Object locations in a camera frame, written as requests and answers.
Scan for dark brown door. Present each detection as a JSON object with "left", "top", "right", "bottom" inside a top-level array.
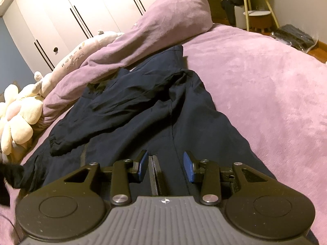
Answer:
[{"left": 193, "top": 0, "right": 232, "bottom": 24}]

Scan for black hanging clothes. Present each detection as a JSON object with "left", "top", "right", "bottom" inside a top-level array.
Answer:
[{"left": 221, "top": 0, "right": 246, "bottom": 26}]

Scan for brown stool with white top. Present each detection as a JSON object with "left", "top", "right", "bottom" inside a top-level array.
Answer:
[{"left": 249, "top": 10, "right": 273, "bottom": 33}]

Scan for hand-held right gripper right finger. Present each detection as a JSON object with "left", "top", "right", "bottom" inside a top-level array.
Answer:
[{"left": 182, "top": 151, "right": 269, "bottom": 206}]

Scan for long pink plush toy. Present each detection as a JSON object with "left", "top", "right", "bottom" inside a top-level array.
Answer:
[{"left": 34, "top": 31, "right": 125, "bottom": 97}]

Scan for purple folded duvet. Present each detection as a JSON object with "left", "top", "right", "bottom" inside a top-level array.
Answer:
[{"left": 42, "top": 0, "right": 214, "bottom": 130}]

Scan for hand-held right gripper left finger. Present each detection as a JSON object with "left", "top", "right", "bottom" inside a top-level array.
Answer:
[{"left": 63, "top": 150, "right": 149, "bottom": 206}]

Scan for white cube box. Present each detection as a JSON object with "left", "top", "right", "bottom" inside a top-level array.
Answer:
[{"left": 236, "top": 5, "right": 250, "bottom": 27}]

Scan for navy blue jacket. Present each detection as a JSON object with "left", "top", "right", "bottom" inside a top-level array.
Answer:
[{"left": 0, "top": 45, "right": 278, "bottom": 202}]

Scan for black item in plastic bag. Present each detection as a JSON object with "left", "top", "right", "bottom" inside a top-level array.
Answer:
[{"left": 271, "top": 24, "right": 320, "bottom": 51}]

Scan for cream flower plush pillow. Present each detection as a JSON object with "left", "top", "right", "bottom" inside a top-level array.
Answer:
[{"left": 0, "top": 83, "right": 45, "bottom": 156}]

